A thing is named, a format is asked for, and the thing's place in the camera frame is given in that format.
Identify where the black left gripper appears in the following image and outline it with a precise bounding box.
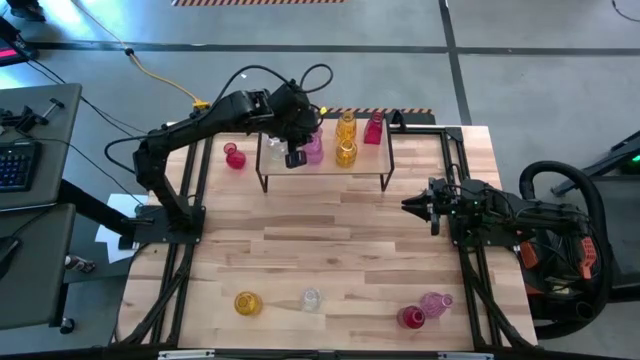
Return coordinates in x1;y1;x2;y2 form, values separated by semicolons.
259;79;324;170

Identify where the slim red glass vase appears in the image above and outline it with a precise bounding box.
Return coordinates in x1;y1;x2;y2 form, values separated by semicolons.
362;110;386;146

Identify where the black aluminium table frame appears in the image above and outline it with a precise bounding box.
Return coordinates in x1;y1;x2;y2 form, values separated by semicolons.
117;122;536;351

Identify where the pink ribbed glass vase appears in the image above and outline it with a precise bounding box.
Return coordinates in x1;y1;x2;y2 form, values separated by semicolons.
302;133;325;166

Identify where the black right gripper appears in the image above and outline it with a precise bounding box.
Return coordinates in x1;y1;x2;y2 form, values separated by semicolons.
401;177;495;238

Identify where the small clear glass vase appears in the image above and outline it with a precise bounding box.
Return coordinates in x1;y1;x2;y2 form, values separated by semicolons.
299;287;324;314

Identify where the tall pink glass vase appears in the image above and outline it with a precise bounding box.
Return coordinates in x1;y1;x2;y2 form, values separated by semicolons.
419;291;455;320

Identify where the monitor with pink screen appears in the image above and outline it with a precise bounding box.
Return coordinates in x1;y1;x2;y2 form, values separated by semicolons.
0;17;39;69

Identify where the grey desk top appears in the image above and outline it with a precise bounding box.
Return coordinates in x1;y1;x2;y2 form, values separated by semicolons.
0;202;77;331
0;82;84;214

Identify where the black orange shop vacuum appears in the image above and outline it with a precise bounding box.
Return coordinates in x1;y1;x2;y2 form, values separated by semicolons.
514;197;609;326

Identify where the wide red glass vase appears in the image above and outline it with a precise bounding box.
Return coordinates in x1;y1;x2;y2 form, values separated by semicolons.
396;305;426;330

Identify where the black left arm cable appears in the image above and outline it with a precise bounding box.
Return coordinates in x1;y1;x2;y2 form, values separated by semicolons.
102;62;335;176

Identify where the black computer mouse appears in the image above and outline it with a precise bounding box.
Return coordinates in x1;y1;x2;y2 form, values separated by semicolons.
0;235;22;281

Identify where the black stand with green light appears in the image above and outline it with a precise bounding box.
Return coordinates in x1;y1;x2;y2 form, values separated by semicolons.
549;128;640;199

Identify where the thin black floor cable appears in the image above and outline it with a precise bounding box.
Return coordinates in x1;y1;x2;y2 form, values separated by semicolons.
610;0;640;24

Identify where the silver metal bracket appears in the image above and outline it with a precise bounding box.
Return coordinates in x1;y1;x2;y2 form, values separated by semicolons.
158;349;216;360
437;352;495;360

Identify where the black clamp tool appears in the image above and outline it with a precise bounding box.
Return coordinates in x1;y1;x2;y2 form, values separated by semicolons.
0;97;66;135

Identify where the black backlit keyboard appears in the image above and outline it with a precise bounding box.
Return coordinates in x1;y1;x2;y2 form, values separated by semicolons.
0;140;44;194

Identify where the wide yellow glass vase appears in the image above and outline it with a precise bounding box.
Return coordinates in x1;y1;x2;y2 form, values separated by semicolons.
233;290;264;318

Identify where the conical red glass vase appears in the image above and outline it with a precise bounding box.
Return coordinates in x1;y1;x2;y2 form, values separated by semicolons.
222;142;247;171

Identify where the wooden shelf black metal frame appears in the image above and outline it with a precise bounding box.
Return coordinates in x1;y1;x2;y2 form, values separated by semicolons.
254;110;396;194

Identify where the yellow extension cord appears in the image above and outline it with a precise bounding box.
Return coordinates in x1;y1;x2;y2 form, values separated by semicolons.
69;0;212;112

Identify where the round clear glass vase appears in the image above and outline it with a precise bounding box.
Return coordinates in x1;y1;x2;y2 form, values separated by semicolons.
264;137;290;162

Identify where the black vacuum hose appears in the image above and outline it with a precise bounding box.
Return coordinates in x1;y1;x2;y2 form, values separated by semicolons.
517;159;619;341

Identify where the yellow ribbed glass vase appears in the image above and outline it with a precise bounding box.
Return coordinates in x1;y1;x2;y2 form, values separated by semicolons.
334;138;359;170
333;110;358;144

